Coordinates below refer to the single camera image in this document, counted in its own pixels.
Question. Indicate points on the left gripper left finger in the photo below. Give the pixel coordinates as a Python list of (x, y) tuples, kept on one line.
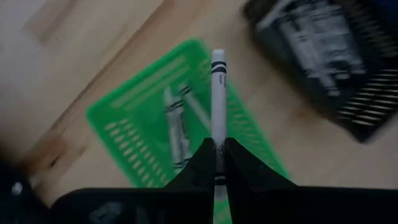
[(140, 205)]

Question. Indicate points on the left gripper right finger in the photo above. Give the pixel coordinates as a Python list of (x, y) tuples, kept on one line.
[(295, 205)]

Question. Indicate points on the white crayons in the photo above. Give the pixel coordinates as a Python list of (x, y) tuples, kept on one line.
[(175, 130), (342, 46)]

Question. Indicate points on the white crayon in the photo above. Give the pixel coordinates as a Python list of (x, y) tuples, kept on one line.
[(194, 105), (218, 93)]

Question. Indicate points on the black crayon gray wrapper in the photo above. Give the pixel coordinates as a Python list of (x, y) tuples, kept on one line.
[(314, 59), (273, 15)]

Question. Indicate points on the green plastic basket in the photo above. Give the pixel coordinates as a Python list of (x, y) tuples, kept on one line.
[(140, 140)]

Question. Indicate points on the black plastic basket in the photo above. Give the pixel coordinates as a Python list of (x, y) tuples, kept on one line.
[(357, 124)]

